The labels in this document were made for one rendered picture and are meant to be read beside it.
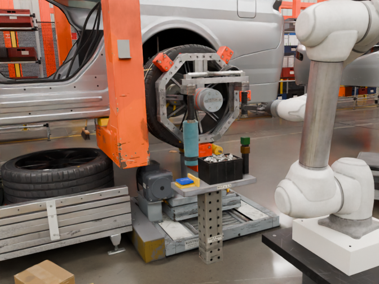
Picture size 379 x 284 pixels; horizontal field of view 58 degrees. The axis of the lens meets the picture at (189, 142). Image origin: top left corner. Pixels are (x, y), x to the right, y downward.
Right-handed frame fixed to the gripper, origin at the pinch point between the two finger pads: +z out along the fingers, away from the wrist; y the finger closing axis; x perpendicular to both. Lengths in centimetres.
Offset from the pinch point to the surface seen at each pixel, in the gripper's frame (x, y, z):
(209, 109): -1.7, -19.6, 14.2
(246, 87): 9.7, 0.5, 6.5
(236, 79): 14.7, -4.7, 9.5
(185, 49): 33, -23, 37
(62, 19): 87, -64, 291
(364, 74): 11, 227, 110
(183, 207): -67, -29, 37
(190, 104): 2.7, -34.8, 6.4
